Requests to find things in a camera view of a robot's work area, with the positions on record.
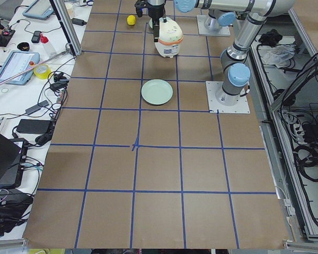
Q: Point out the yellow toy potato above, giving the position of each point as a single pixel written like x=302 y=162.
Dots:
x=131 y=20

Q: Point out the green plate on far side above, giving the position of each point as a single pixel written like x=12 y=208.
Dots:
x=157 y=92

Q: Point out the white rice cooker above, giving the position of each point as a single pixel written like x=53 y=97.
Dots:
x=168 y=28

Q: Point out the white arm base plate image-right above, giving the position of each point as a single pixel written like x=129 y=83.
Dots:
x=220 y=102

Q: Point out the blue teach pendant near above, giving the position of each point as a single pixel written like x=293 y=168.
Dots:
x=17 y=62

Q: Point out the blue teach pendant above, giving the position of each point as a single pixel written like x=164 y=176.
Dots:
x=39 y=9
x=17 y=62

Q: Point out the black laptop computer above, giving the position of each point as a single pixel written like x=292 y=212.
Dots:
x=12 y=157

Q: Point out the silver robot arm image-left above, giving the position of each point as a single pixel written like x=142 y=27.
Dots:
x=216 y=18

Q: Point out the black phone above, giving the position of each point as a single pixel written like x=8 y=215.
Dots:
x=36 y=37

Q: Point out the yellow tape roll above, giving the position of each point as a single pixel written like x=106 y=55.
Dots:
x=42 y=71

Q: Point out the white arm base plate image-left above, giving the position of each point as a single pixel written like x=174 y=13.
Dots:
x=208 y=26

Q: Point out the orange rice cooker handle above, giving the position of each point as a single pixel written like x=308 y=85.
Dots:
x=168 y=41

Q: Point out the blue teach pendant far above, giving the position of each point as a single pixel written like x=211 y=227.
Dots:
x=39 y=9

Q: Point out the aluminium frame post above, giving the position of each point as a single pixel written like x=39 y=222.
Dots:
x=63 y=17

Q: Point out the red capped spray bottle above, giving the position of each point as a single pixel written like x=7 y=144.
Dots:
x=48 y=47

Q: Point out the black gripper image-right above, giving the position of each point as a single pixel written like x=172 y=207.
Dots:
x=155 y=11

